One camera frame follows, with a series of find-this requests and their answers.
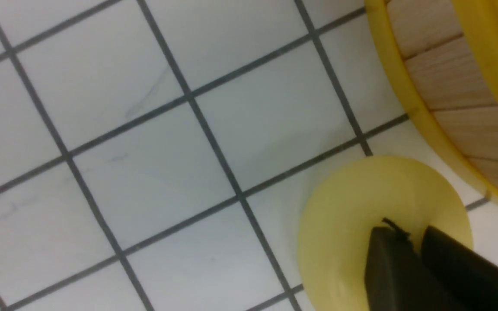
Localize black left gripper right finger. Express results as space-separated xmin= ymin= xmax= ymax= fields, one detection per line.
xmin=421 ymin=226 xmax=498 ymax=311

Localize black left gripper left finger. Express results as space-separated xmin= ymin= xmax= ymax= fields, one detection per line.
xmin=364 ymin=227 xmax=466 ymax=311

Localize yellow bun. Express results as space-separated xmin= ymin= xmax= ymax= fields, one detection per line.
xmin=297 ymin=155 xmax=473 ymax=311

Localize bamboo steamer tray yellow rim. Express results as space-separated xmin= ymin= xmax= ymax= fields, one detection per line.
xmin=365 ymin=0 xmax=498 ymax=204

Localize white grid tablecloth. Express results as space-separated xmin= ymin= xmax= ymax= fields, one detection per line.
xmin=0 ymin=0 xmax=498 ymax=311

